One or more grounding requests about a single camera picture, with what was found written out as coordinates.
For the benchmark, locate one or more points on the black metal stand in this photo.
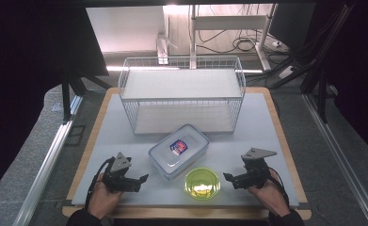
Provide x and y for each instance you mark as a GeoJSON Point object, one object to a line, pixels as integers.
{"type": "Point", "coordinates": [323, 78]}
{"type": "Point", "coordinates": [67, 97]}

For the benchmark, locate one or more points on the person's right hand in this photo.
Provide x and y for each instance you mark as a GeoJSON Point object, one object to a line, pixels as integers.
{"type": "Point", "coordinates": [271, 197]}

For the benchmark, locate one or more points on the person's left hand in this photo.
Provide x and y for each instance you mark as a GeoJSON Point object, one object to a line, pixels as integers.
{"type": "Point", "coordinates": [104, 201]}

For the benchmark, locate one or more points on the black curtain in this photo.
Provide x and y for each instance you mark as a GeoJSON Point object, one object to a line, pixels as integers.
{"type": "Point", "coordinates": [363, 62]}
{"type": "Point", "coordinates": [24, 62]}

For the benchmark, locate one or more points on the white metal desk frame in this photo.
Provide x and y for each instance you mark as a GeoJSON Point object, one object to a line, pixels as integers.
{"type": "Point", "coordinates": [228, 22]}

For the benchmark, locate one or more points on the clear plastic lidded food container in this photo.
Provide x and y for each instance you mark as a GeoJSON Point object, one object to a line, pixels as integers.
{"type": "Point", "coordinates": [178, 150]}

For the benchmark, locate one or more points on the white wall panel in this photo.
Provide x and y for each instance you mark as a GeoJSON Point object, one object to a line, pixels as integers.
{"type": "Point", "coordinates": [125, 28]}

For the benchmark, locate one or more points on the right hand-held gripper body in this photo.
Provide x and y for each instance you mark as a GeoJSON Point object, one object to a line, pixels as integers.
{"type": "Point", "coordinates": [255, 169]}

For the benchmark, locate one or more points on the aluminium floor rail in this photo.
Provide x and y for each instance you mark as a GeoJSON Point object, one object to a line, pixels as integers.
{"type": "Point", "coordinates": [46, 163]}
{"type": "Point", "coordinates": [338, 157]}

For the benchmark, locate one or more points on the green translucent bowl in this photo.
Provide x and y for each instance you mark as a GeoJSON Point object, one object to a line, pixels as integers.
{"type": "Point", "coordinates": [202, 183]}

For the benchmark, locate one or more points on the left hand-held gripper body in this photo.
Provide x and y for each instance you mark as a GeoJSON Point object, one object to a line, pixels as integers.
{"type": "Point", "coordinates": [119, 175]}

